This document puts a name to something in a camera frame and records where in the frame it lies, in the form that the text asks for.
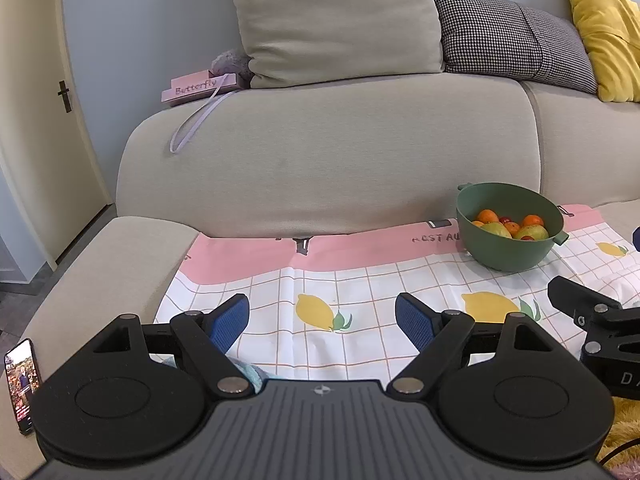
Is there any green plastic colander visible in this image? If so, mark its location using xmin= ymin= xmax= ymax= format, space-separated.
xmin=456 ymin=182 xmax=571 ymax=273

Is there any lemon print checked mat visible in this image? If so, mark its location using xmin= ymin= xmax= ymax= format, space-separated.
xmin=152 ymin=204 xmax=640 ymax=396

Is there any black cable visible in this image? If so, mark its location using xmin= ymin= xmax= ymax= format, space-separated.
xmin=597 ymin=437 xmax=640 ymax=463

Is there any beige fabric sofa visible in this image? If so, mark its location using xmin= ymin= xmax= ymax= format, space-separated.
xmin=17 ymin=67 xmax=640 ymax=480

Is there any pink gift box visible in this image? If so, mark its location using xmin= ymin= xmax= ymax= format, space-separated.
xmin=161 ymin=72 xmax=240 ymax=106

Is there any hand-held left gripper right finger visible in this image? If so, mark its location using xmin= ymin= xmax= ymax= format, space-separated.
xmin=385 ymin=292 xmax=556 ymax=396

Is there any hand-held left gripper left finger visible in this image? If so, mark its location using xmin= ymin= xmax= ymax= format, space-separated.
xmin=85 ymin=292 xmax=253 ymax=396

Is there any yellow cushion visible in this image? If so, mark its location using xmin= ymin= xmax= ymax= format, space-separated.
xmin=562 ymin=0 xmax=640 ymax=103

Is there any beige cushion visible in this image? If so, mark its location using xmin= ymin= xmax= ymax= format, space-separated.
xmin=227 ymin=0 xmax=445 ymax=90

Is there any houndstooth cushion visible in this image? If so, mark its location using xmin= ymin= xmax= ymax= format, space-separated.
xmin=431 ymin=0 xmax=598 ymax=95

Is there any yellow fuzzy blanket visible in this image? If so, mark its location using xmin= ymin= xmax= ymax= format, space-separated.
xmin=597 ymin=395 xmax=640 ymax=480

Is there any lilac ribbon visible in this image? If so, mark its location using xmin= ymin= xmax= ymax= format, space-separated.
xmin=170 ymin=85 xmax=231 ymax=154

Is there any grey-purple plush toy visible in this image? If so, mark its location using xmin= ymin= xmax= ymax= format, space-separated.
xmin=210 ymin=49 xmax=253 ymax=88

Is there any black smartphone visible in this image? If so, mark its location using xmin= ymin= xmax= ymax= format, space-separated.
xmin=4 ymin=338 xmax=41 ymax=436

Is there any cream door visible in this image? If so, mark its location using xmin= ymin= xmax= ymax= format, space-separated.
xmin=0 ymin=0 xmax=113 ymax=286

